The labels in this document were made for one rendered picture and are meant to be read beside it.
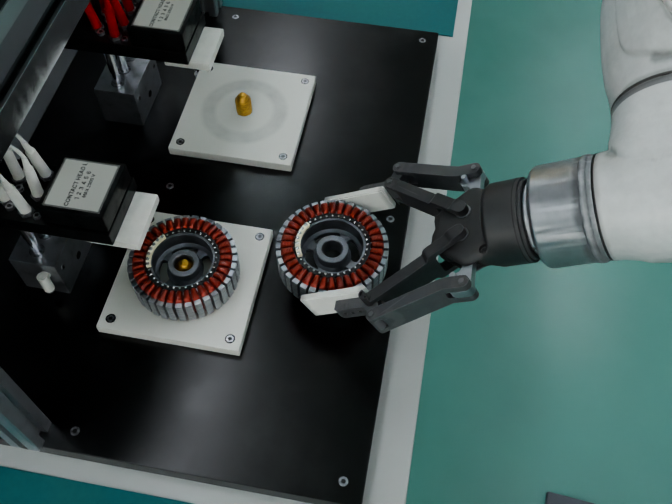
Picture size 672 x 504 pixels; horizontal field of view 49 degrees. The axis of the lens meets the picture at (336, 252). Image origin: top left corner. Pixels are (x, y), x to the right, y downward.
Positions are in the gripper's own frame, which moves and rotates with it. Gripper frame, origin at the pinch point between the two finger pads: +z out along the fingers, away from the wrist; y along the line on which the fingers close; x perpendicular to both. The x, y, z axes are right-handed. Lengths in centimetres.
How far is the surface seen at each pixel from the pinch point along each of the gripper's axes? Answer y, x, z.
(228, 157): 14.1, 3.3, 16.1
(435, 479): 5, -81, 26
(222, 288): -5.2, 3.7, 10.1
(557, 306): 48, -93, 6
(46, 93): 19.7, 16.2, 37.4
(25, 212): -5.5, 20.2, 20.6
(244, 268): -0.6, 0.5, 11.1
